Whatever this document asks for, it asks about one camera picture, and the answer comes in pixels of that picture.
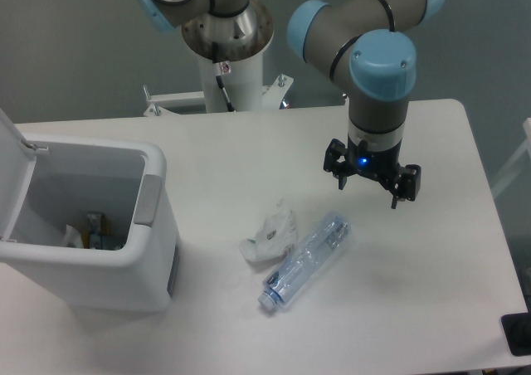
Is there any white wrapper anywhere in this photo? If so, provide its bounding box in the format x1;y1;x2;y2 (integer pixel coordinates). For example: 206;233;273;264
239;200;298;263

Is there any white frame at right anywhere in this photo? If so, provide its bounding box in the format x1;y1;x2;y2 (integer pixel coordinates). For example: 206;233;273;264
490;118;530;199

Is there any trash inside can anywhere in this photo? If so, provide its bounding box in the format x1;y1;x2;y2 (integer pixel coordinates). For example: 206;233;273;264
61;212;127;251

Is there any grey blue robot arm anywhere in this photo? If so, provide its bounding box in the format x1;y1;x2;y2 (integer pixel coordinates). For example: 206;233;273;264
138;0;445;202

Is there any black device at table edge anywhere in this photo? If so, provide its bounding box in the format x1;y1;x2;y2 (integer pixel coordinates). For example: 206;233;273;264
501;312;530;357

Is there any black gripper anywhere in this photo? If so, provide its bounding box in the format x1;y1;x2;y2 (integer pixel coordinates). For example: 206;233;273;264
323;139;421;209

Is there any white trash can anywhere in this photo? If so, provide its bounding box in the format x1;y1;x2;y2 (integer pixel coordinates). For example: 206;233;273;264
1;116;179;312

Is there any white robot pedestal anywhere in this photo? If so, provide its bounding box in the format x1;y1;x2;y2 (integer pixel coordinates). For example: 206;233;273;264
142;1;295;117

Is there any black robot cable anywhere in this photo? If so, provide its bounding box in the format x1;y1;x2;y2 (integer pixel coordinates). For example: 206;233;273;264
211;41;237;113

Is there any clear plastic bottle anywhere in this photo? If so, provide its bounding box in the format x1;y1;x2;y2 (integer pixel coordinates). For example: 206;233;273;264
257;211;351;313

